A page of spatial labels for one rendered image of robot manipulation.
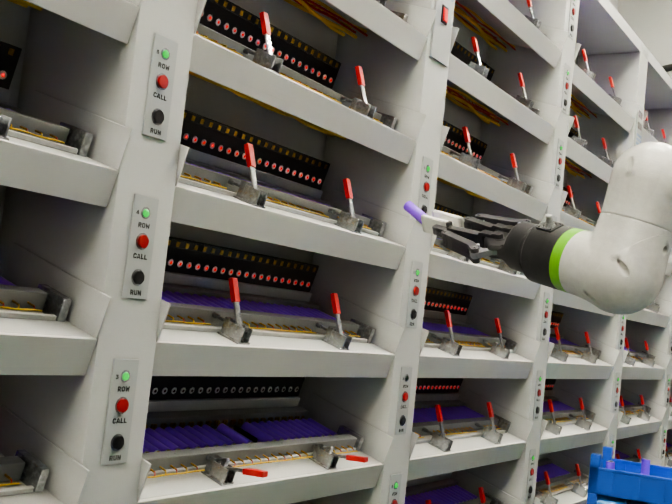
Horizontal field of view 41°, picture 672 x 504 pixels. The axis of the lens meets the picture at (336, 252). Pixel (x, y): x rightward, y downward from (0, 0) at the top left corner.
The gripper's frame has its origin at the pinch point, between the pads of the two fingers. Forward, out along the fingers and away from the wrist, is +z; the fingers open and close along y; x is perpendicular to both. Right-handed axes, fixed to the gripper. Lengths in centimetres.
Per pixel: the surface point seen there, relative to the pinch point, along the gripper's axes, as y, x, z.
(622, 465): -46, 78, 3
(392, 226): -2.1, 4.6, 16.3
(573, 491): -71, 120, 40
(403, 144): -6.9, -9.6, 15.6
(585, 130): -135, 35, 79
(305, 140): 1.9, -10.9, 33.2
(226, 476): 51, 17, -7
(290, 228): 27.2, -9.2, 2.6
